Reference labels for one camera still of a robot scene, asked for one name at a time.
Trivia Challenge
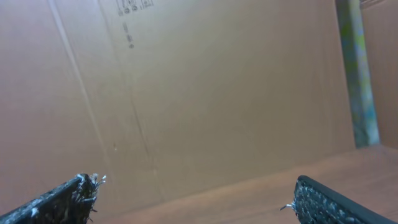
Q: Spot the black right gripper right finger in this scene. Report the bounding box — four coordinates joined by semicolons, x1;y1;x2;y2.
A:
281;175;395;224

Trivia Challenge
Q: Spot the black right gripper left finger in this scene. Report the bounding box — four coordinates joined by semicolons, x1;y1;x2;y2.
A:
1;173;106;224

